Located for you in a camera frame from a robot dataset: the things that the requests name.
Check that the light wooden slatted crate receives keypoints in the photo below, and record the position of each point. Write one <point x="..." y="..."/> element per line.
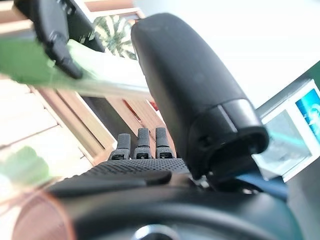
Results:
<point x="30" y="117"/>
<point x="135" y="120"/>

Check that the green striped pumpkin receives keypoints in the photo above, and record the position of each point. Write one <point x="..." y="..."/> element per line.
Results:
<point x="115" y="35"/>

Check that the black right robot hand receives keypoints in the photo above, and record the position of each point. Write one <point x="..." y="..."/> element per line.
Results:
<point x="187" y="82"/>

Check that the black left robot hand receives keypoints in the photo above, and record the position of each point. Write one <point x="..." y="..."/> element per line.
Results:
<point x="57" y="22"/>

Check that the white blue box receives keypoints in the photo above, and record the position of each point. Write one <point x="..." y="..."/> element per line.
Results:
<point x="287" y="140"/>

